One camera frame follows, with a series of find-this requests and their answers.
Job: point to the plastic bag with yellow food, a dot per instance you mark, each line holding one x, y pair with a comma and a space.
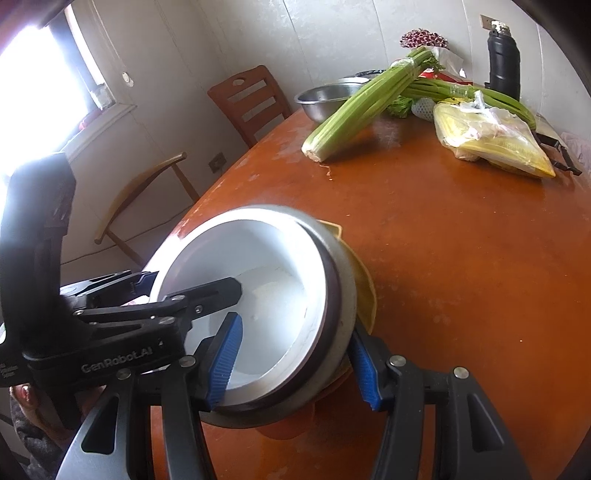
498, 143

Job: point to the steel bowl with food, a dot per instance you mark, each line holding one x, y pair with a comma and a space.
369, 74

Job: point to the brass wall socket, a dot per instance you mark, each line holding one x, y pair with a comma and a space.
485, 21

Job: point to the small white container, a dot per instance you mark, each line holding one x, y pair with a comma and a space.
101, 98

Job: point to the person's left forearm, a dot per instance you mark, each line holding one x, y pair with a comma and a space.
37, 447

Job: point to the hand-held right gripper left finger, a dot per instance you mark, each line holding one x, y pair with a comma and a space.
226, 364

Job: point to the red white decorative bouquet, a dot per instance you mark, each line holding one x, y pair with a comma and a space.
422, 38

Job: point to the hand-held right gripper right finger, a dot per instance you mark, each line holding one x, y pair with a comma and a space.
364, 376

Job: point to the window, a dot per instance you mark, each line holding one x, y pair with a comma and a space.
37, 83

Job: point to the long thin celery bunch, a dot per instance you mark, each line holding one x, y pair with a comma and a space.
461, 90

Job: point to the black kitchen tool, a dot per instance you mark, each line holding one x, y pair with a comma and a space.
561, 152

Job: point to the pink cloth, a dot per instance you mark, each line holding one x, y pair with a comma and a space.
579, 147

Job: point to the red paper noodle bowl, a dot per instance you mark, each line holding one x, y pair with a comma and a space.
268, 258

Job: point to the brown wooden slatted chair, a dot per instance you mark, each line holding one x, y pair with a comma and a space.
249, 106

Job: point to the large steel bowl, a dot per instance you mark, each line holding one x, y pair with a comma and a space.
346, 300

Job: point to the black thermos flask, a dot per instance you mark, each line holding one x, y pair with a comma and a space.
504, 64

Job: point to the thick celery bunch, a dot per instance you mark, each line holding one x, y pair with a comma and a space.
355, 115

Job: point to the white foam net fruit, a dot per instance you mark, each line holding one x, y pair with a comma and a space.
423, 108

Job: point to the person's left hand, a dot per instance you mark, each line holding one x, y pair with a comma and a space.
23, 399

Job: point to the red packet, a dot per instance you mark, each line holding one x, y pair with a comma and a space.
435, 75

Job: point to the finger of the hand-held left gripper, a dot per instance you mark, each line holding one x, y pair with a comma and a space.
115, 286
207, 295

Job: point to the round white wall hook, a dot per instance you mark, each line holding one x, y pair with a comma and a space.
127, 78

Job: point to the light wooden armchair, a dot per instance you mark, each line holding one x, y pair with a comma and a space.
134, 184

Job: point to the yellow shell-shaped plate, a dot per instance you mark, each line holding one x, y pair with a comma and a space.
364, 286

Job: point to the small steel bowl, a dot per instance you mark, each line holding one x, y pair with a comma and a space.
323, 99

